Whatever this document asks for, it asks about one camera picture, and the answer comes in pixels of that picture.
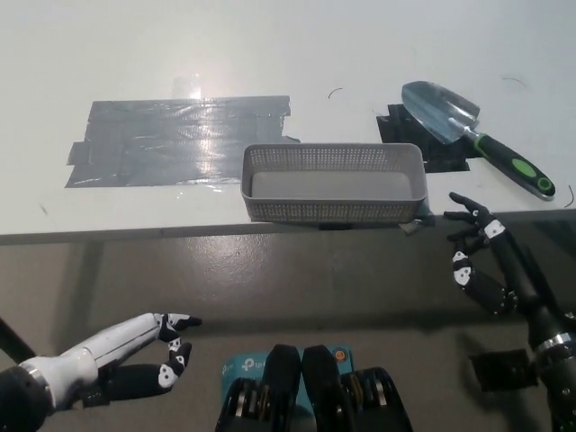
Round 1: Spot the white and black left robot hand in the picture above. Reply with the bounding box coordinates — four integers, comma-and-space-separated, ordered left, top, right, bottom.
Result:
20, 311, 203, 410

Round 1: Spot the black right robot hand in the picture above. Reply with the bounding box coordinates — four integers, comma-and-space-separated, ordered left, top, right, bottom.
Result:
443, 192, 576, 351

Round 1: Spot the garden trowel green black handle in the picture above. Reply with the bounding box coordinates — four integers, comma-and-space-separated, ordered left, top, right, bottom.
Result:
400, 80, 557, 199

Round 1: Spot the robot body left black block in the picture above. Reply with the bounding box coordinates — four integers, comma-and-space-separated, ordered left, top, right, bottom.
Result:
214, 344, 302, 432

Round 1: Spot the small black floor tape patch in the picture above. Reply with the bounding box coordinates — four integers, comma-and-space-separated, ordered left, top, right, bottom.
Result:
80, 382, 112, 409

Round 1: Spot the large black floor tape patch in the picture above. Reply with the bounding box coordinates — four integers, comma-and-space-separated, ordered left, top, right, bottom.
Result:
467, 349, 540, 392

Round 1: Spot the black slanted table leg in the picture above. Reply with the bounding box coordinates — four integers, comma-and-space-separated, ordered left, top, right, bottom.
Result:
0, 317, 35, 364

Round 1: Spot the small grey tape piece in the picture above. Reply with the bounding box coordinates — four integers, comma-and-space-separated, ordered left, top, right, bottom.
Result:
398, 202, 437, 236

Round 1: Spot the teal tp-link box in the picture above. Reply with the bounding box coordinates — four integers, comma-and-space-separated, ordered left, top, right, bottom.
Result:
220, 345, 355, 406

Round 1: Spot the black tape patch on table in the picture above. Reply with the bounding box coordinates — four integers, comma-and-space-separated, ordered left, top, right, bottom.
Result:
375, 103, 479, 175

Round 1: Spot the grey perforated plastic basket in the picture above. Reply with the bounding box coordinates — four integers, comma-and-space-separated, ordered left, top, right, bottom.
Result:
240, 142, 428, 224

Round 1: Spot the large grey duct tape patch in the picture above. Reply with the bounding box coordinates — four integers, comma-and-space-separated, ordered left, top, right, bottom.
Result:
65, 94, 302, 190

